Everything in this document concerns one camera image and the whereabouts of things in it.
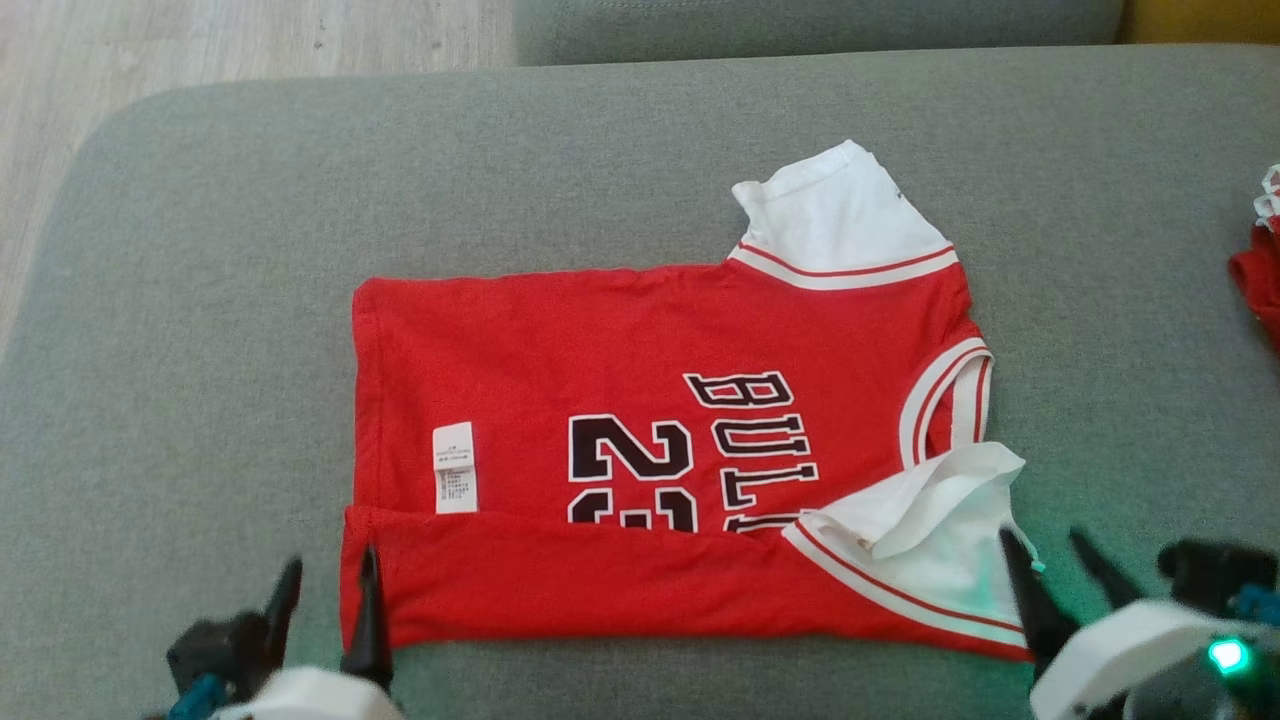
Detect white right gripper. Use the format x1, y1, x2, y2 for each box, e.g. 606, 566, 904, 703
998, 527, 1252, 720

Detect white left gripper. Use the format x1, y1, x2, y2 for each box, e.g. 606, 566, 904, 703
215, 545, 404, 720

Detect red basketball shorts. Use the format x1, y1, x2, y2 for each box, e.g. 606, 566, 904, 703
1228, 163, 1280, 353

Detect red basketball jersey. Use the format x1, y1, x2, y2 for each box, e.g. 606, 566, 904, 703
338, 138, 1037, 663

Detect large grey sofa seat cushion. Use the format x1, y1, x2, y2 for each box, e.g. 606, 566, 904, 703
0, 45, 1280, 720

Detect large yellow sofa back cushion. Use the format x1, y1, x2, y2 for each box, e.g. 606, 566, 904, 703
1118, 0, 1280, 46

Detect teal left camera connector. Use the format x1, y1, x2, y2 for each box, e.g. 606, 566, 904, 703
165, 672, 229, 720

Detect teal camera connector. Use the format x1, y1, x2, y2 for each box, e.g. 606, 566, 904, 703
1235, 585, 1280, 629
165, 672, 229, 720

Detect teal right camera connector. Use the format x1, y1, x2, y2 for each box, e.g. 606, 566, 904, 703
1235, 585, 1280, 629

